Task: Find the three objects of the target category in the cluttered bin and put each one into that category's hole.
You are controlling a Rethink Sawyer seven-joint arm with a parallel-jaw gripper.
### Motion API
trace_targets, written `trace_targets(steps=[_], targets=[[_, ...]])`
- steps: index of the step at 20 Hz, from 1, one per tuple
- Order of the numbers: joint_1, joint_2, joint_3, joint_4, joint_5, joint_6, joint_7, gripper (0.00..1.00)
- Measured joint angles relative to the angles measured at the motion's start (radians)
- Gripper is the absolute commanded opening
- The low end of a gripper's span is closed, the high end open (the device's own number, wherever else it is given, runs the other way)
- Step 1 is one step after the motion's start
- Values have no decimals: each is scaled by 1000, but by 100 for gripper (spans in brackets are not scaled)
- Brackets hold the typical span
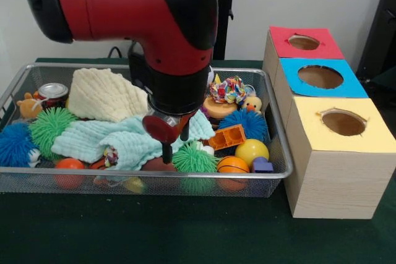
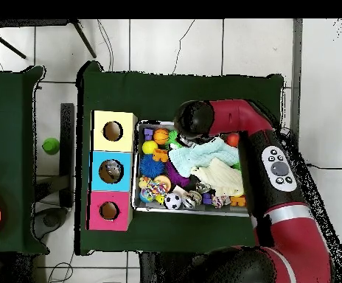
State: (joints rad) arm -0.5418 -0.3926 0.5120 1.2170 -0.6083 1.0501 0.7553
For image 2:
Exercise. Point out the mint green waffle cloth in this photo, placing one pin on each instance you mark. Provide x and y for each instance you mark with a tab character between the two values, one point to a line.
200	156

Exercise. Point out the cream waffle cloth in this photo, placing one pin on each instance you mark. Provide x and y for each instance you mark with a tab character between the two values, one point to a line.
221	177

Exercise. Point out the clear plastic water bottle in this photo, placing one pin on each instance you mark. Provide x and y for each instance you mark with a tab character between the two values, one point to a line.
113	169

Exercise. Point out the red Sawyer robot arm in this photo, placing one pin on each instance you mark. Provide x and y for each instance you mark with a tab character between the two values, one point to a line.
277	230

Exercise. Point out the shallow mesh bin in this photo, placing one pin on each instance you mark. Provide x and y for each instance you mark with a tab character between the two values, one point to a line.
165	210

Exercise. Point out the wooden box with three holes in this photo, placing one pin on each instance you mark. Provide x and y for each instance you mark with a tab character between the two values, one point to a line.
112	196

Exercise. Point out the orange building brick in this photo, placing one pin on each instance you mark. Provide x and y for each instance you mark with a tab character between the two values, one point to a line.
160	154

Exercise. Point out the purple spiky ball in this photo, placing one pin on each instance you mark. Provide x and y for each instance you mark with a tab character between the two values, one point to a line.
177	175

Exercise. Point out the blue spiky ball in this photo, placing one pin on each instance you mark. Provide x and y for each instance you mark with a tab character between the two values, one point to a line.
151	166

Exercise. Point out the small orange basketball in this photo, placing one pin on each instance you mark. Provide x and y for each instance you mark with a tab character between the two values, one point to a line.
161	136

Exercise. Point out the yellow ball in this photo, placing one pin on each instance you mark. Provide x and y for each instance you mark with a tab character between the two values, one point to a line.
149	147

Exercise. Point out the small soccer ball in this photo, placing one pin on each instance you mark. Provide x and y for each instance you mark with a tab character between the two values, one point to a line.
172	201

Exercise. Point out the red ball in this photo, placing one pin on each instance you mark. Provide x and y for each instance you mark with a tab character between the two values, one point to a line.
233	139

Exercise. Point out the dark green table cloth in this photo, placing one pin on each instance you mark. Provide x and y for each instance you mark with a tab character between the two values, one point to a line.
129	235

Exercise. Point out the black upright panel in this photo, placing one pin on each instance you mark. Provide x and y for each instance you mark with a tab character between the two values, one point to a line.
67	153

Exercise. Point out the grey stand base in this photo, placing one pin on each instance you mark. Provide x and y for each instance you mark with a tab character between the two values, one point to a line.
50	221

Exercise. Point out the green cloth side table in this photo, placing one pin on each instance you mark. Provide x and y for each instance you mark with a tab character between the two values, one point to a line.
11	147

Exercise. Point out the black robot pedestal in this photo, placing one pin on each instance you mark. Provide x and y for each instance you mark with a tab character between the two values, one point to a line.
165	271

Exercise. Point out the black metal frame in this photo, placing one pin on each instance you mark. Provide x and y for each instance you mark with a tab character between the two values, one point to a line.
83	38

